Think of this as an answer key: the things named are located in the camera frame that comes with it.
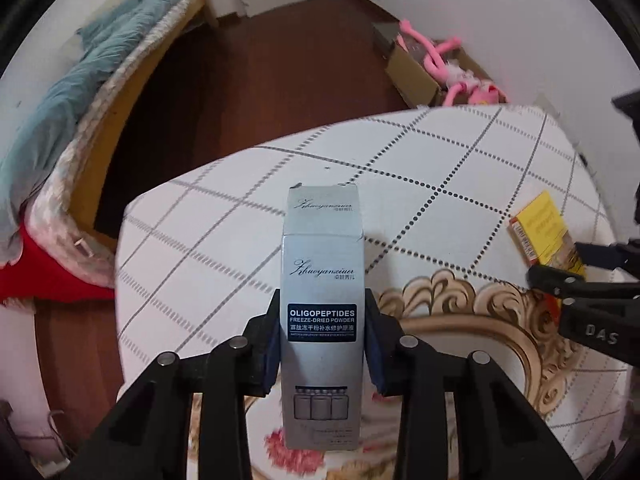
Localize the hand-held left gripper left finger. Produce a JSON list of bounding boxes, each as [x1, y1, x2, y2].
[[65, 287, 281, 480]]

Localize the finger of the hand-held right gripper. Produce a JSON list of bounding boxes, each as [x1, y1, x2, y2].
[[527, 264, 640, 363], [574, 240, 640, 281]]

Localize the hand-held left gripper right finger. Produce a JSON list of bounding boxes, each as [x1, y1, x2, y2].
[[362, 287, 583, 480]]

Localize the yellow box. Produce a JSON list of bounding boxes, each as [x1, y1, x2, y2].
[[509, 190, 588, 278]]

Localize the silver cosmetics box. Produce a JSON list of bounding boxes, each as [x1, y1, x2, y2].
[[279, 184, 366, 451]]

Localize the white checkered floral tablecloth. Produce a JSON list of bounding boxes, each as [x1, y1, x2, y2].
[[114, 105, 631, 480]]

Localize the pink plush toy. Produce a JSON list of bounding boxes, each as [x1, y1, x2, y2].
[[397, 19, 508, 107]]

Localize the cardboard box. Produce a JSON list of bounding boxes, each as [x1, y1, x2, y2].
[[372, 22, 496, 108]]

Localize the red blanket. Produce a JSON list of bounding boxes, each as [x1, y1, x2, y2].
[[0, 222, 118, 306]]

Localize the bed with blue duvet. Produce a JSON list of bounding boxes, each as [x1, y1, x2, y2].
[[65, 0, 218, 241]]

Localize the light blue duvet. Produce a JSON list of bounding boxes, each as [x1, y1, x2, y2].
[[0, 0, 193, 251]]

